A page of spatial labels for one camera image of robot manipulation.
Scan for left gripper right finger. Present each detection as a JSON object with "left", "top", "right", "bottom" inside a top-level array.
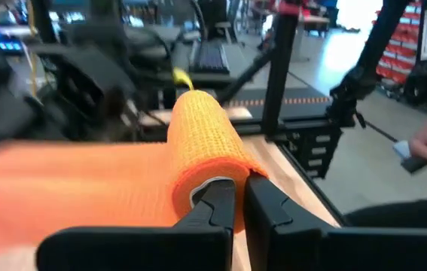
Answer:
[{"left": 242, "top": 172, "right": 427, "bottom": 271}]

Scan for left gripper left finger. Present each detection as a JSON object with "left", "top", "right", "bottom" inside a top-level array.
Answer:
[{"left": 35, "top": 178, "right": 236, "bottom": 271}]

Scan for orange bandage roll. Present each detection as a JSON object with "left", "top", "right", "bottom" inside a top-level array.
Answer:
[{"left": 0, "top": 89, "right": 270, "bottom": 260}]

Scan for black keyboard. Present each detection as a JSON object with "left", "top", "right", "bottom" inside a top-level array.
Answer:
[{"left": 189, "top": 40, "right": 232, "bottom": 75}]

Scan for black mat with orange stripes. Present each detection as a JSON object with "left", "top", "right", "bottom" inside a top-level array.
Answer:
[{"left": 231, "top": 87, "right": 334, "bottom": 122}]

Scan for grey desk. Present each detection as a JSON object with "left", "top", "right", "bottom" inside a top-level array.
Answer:
[{"left": 122, "top": 26, "right": 263, "bottom": 91}]

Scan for grey handheld device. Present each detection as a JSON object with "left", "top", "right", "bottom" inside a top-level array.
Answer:
[{"left": 392, "top": 139, "right": 427, "bottom": 175}]

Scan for red bin rack white labels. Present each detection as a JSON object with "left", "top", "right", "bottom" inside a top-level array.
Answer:
[{"left": 375, "top": 0, "right": 422, "bottom": 87}]

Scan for yellow cable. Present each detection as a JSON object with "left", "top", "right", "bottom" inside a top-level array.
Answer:
[{"left": 26, "top": 0, "right": 40, "bottom": 99}]

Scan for yellow cable tag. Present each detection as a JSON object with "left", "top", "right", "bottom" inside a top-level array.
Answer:
[{"left": 171, "top": 66, "right": 196, "bottom": 91}]

